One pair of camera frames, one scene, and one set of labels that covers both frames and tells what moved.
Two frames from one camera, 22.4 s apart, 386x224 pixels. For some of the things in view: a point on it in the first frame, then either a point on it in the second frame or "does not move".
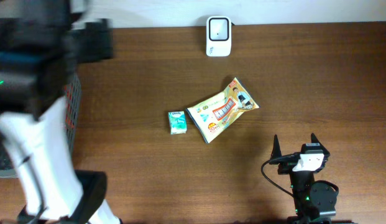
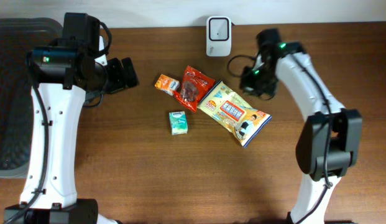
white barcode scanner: [219, 36] does not move
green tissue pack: [178, 122] does not move
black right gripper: [286, 164] -> [250, 87]
